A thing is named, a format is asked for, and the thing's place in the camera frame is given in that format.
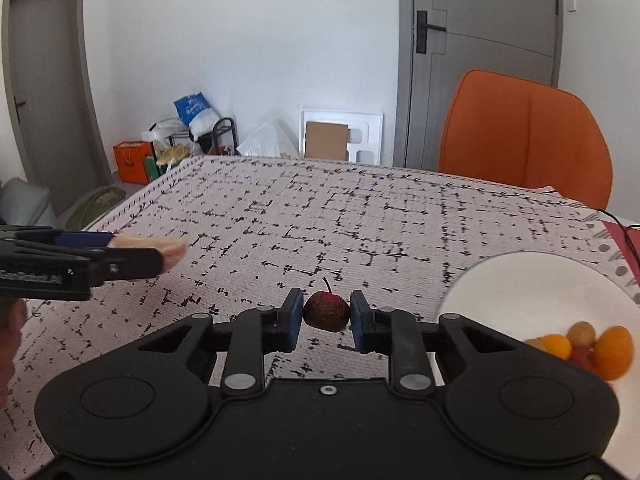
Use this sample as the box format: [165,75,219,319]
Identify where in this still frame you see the clear plastic bag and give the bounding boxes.
[236,117,302,159]

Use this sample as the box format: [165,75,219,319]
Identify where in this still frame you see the black metal rack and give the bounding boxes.
[167,117,236,157]

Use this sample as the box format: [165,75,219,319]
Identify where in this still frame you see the red mat with dotted border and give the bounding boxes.
[586,209,640,307]

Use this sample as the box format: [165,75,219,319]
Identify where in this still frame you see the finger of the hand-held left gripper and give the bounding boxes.
[0,226,117,249]
[0,239,164,282]

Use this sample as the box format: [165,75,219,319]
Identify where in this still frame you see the grey cushion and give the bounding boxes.
[0,177,57,228]

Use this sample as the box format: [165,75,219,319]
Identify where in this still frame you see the small red fruit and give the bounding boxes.
[570,346,599,373]

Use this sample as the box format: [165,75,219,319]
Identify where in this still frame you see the olive green bag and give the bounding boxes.
[65,185,130,232]

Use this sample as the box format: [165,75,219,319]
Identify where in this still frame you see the orange paper bag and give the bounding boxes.
[112,141,155,184]

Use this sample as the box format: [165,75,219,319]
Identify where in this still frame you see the blue and white bag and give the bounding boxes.
[173,91,221,138]

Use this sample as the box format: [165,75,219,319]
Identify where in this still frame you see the white plastic bag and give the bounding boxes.
[141,119,193,148]

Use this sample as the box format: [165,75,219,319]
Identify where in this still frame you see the black door handle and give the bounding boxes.
[416,10,447,55]

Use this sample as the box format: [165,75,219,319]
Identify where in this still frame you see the small orange kumquat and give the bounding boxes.
[541,334,572,360]

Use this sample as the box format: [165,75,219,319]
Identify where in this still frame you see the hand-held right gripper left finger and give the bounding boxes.
[132,287,306,394]

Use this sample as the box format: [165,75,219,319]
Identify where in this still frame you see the white foam frame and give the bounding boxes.
[299,106,385,165]

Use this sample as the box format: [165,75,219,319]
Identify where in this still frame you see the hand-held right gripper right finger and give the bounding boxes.
[349,290,523,395]

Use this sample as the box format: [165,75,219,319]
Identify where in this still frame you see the orange chair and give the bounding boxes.
[437,69,614,211]

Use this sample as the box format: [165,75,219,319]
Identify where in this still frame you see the grey door with black handle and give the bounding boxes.
[392,0,565,171]

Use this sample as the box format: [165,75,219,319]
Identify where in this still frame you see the person's left hand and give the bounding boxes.
[0,299,27,401]

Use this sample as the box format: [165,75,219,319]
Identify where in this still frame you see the brown cardboard sheet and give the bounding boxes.
[305,121,349,161]

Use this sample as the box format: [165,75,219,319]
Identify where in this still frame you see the white plate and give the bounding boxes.
[437,251,640,411]

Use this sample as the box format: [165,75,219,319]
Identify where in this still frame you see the grey narrow door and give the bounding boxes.
[1,0,113,216]

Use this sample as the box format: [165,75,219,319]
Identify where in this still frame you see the white black patterned tablecloth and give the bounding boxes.
[0,154,640,480]

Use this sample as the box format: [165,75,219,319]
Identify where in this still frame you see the yellow slippers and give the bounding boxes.
[156,145,193,167]

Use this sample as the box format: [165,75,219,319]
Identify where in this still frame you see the dark red round fruit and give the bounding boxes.
[302,277,352,332]

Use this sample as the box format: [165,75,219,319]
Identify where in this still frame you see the long peeled pomelo segment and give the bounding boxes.
[107,235,189,274]

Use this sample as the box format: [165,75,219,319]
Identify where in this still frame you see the large orange tangerine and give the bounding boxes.
[595,326,635,381]

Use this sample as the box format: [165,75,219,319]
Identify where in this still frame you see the black cable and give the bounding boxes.
[595,207,640,267]

